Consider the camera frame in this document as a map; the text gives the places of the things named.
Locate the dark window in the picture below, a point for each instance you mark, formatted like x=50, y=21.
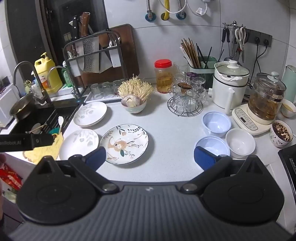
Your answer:
x=46, y=23

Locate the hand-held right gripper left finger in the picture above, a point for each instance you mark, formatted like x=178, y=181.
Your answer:
x=96, y=158

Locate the white electric cooking pot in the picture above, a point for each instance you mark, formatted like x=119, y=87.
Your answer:
x=227, y=88

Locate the black sink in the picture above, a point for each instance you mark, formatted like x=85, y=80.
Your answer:
x=57, y=111

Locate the yellow gas pipe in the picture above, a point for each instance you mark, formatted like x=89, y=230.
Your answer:
x=166, y=9

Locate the small curved faucet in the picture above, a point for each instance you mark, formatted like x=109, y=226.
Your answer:
x=55, y=68

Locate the mint green electric kettle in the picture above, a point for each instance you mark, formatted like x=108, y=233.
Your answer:
x=291, y=78

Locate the steel pot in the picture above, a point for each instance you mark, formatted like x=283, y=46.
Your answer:
x=22, y=107

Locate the deer-print plate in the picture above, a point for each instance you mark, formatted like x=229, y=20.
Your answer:
x=124, y=143

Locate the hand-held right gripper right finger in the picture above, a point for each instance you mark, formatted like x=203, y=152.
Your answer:
x=203, y=158

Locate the steel cleaver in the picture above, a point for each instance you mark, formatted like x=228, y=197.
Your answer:
x=90, y=55

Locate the bundle of wooden chopsticks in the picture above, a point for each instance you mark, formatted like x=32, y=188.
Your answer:
x=190, y=53

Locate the white cutlery holder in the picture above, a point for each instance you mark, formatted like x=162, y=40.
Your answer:
x=115, y=59

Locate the red packet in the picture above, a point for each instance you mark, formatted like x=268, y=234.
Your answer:
x=10, y=177

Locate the black induction cooktop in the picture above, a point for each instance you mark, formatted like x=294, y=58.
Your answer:
x=289, y=164

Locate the wooden cutting board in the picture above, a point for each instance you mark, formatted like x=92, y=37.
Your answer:
x=129, y=51

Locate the white spoon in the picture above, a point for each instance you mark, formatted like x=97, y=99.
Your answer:
x=60, y=121

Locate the dark wall power strip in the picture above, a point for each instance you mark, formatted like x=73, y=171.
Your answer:
x=259, y=38

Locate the black chopsticks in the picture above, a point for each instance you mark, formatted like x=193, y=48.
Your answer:
x=204, y=58

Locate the green glass bottle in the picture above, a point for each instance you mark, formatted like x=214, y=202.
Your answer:
x=67, y=76

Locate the white leaf-print plate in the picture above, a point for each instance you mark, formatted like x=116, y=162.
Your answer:
x=77, y=143
x=90, y=114

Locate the small bowl of oil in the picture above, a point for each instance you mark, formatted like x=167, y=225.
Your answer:
x=289, y=109

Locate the white glass tray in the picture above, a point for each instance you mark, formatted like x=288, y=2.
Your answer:
x=101, y=100

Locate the enoki mushroom bunch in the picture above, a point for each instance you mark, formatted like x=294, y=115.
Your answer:
x=136, y=88

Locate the red-lid plastic jar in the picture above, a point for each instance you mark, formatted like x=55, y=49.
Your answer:
x=163, y=76

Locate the glass tea kettle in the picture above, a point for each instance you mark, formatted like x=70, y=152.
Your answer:
x=266, y=97

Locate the dark metal knife rack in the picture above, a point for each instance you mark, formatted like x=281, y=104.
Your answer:
x=76, y=62

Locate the tall grey faucet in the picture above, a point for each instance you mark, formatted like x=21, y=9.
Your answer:
x=38, y=81

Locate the white countertop appliance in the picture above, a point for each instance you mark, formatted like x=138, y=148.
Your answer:
x=7, y=104

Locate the patterned bowl with chili flakes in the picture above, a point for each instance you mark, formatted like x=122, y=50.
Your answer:
x=281, y=134

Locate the clear drinking glass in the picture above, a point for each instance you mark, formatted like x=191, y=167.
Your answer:
x=94, y=90
x=116, y=87
x=106, y=88

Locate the clear patterned glass cup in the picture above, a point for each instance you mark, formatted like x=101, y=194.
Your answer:
x=199, y=89
x=180, y=97

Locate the cream kettle heating base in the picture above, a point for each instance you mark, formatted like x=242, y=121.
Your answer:
x=247, y=120

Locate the garlic bulb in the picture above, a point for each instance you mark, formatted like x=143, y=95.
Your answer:
x=130, y=101

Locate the white bowl with garlic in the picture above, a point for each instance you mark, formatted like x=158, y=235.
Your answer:
x=135, y=109

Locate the green chopstick holder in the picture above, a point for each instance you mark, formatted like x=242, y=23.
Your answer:
x=207, y=69

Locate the yellow cloth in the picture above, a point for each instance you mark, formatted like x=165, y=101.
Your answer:
x=46, y=150

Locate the yellow detergent bottle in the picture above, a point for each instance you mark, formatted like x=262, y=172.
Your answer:
x=47, y=74

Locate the light blue bowl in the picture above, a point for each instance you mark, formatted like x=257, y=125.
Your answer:
x=211, y=144
x=216, y=124

